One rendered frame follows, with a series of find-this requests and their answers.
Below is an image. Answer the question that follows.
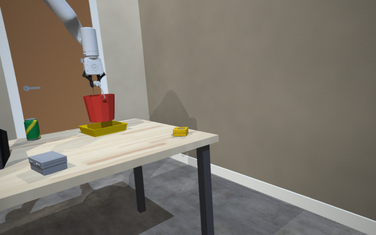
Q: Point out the green drink can with yellow stripe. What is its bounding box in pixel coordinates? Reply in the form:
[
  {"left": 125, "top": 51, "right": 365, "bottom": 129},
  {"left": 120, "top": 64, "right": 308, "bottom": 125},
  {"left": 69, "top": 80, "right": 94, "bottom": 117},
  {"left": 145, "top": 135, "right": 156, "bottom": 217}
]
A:
[{"left": 24, "top": 118, "right": 41, "bottom": 141}]

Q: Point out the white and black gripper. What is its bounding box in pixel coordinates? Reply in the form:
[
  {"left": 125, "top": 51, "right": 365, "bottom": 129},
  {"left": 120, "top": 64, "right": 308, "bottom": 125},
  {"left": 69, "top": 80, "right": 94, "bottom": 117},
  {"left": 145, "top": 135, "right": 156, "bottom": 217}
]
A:
[{"left": 82, "top": 57, "right": 106, "bottom": 88}]

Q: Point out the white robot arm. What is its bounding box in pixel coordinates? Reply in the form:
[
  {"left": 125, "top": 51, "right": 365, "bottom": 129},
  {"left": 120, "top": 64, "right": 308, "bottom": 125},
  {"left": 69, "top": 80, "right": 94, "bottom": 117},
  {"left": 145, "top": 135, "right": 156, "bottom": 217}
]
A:
[{"left": 43, "top": 0, "right": 99, "bottom": 57}]

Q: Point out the yellow square tray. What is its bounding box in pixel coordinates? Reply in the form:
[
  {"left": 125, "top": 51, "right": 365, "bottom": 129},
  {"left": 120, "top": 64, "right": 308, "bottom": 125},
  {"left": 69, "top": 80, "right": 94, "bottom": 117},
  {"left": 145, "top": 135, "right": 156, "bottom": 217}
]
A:
[{"left": 79, "top": 120, "right": 127, "bottom": 137}]

